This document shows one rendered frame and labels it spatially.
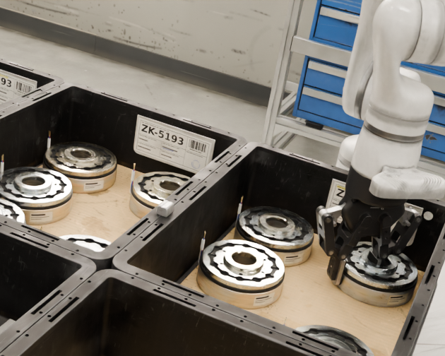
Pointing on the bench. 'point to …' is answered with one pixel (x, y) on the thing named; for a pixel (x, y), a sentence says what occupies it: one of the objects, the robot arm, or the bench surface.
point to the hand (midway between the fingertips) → (354, 269)
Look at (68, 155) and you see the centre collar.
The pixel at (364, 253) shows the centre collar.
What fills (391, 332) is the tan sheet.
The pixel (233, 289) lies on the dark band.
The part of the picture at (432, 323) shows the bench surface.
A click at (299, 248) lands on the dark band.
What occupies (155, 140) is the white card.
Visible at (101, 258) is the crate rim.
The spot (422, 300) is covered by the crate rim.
